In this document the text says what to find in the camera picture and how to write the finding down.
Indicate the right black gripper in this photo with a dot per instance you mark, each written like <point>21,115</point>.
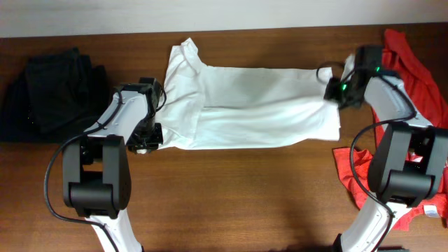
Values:
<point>331,94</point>

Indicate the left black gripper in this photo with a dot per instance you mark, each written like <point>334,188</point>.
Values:
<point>150,144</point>

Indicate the white graphic t-shirt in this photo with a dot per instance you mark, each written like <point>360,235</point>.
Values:
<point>213,107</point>

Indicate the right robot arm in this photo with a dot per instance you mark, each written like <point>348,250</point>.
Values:
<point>408,164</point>

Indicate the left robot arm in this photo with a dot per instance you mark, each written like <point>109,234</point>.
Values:
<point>96,174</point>

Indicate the black folded clothes pile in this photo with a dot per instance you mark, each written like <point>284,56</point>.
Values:
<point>55,97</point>

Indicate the red printed t-shirt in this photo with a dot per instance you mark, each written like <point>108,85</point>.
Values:
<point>424,92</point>

